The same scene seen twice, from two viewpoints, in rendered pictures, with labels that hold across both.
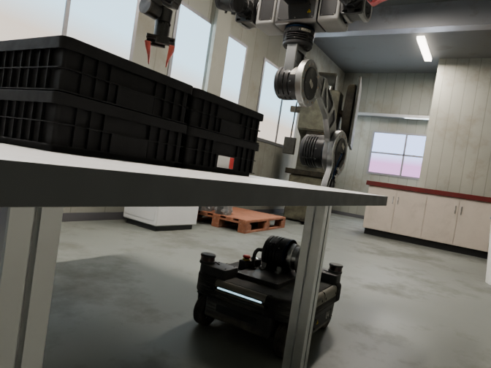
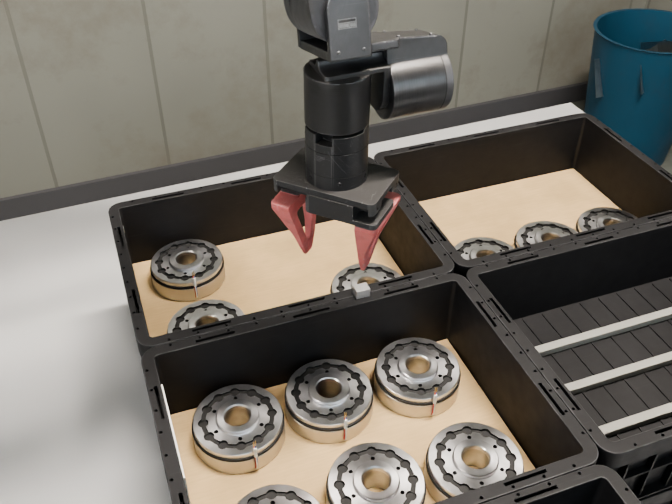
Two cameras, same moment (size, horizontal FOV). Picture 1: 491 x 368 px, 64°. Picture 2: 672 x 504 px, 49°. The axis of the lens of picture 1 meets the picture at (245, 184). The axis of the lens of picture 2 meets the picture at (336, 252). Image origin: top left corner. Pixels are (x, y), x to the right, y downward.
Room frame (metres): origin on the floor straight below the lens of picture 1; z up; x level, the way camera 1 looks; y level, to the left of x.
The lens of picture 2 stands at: (1.94, 0.74, 1.52)
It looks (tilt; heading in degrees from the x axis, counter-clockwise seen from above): 39 degrees down; 218
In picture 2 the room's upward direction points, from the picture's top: straight up
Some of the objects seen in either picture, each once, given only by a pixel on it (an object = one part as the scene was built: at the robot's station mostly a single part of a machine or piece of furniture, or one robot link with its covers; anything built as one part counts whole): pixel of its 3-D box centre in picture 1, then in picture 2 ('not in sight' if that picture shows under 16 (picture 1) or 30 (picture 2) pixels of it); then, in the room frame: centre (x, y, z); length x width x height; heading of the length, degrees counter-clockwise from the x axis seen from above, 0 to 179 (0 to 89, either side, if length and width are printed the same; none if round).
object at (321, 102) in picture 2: (162, 15); (343, 94); (1.47, 0.39, 1.24); 0.07 x 0.06 x 0.07; 149
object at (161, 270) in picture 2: not in sight; (186, 261); (1.42, 0.08, 0.86); 0.10 x 0.10 x 0.01
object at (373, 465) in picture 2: not in sight; (376, 480); (1.55, 0.50, 0.86); 0.05 x 0.05 x 0.01
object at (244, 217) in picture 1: (240, 210); not in sight; (5.25, 0.01, 0.18); 1.25 x 0.89 x 0.35; 149
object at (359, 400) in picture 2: not in sight; (328, 392); (1.49, 0.38, 0.86); 0.10 x 0.10 x 0.01
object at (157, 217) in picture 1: (166, 171); not in sight; (4.19, 0.84, 0.58); 0.65 x 0.54 x 1.16; 149
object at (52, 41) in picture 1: (101, 71); (532, 185); (1.03, 0.41, 0.92); 0.40 x 0.30 x 0.02; 148
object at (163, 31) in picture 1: (161, 33); (336, 157); (1.48, 0.39, 1.17); 0.10 x 0.07 x 0.07; 102
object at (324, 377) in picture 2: not in sight; (328, 389); (1.49, 0.38, 0.86); 0.05 x 0.05 x 0.01
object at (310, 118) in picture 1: (318, 145); not in sight; (6.96, -1.16, 1.33); 1.37 x 1.23 x 2.67; 152
